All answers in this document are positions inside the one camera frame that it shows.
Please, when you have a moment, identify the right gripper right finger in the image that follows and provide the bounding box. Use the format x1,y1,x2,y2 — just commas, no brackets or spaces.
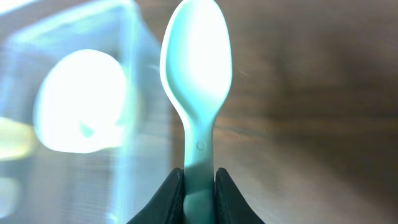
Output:
215,167,264,224

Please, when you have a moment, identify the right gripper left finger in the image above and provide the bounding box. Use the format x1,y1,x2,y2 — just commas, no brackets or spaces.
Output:
127,168,184,224

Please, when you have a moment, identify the white bowl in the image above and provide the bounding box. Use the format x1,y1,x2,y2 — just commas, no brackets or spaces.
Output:
33,49,127,154

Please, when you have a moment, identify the light blue plastic spoon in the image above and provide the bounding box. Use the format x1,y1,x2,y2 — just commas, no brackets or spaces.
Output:
160,0,233,223

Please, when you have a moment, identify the yellow bowl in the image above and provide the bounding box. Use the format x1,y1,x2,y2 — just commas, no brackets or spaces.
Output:
1,117,38,161

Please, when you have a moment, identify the clear plastic container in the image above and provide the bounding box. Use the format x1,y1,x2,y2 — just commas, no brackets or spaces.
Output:
1,1,159,223

